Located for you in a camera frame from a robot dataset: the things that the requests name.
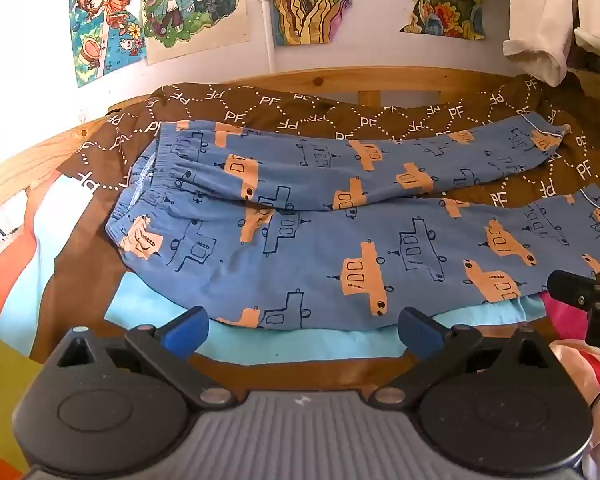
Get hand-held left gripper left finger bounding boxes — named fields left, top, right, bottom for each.
left=55, top=306, right=237, bottom=407

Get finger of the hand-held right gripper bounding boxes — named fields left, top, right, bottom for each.
left=547, top=269, right=600, bottom=312

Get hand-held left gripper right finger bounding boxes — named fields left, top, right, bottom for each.
left=372, top=306, right=563, bottom=407

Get blue car print pants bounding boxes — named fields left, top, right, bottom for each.
left=105, top=115, right=600, bottom=332

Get pink red cloth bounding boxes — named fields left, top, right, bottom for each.
left=537, top=290, right=600, bottom=456

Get light blue cloth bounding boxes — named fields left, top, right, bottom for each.
left=105, top=272, right=548, bottom=367

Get colourful bed sheet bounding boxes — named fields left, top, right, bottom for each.
left=0, top=170, right=600, bottom=480

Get beige hanging garment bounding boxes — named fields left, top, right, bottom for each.
left=502, top=0, right=581, bottom=86

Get brown letter print blanket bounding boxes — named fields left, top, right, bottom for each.
left=57, top=74, right=600, bottom=211

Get torn colourful painting poster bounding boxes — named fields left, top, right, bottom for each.
left=269, top=0, right=486, bottom=47

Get wooden bed frame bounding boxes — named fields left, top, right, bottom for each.
left=0, top=67, right=600, bottom=221

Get blue cartoon wall poster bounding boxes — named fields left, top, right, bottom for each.
left=69, top=0, right=147, bottom=88

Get white wall pipe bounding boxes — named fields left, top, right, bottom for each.
left=256, top=0, right=276, bottom=73

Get green cartoon wall poster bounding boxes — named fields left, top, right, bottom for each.
left=140, top=0, right=253, bottom=66

